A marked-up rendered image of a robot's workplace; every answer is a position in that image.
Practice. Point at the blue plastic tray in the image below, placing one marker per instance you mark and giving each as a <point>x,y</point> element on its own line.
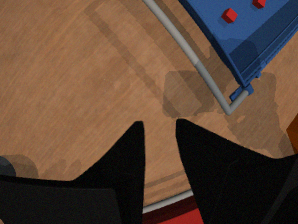
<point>256,36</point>

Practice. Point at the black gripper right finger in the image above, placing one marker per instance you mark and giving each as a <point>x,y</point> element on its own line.
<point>233,184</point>

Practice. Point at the grey cylinder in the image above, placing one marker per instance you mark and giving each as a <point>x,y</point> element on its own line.
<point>6,168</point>

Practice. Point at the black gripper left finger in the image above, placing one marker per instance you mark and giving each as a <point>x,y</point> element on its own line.
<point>110,192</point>

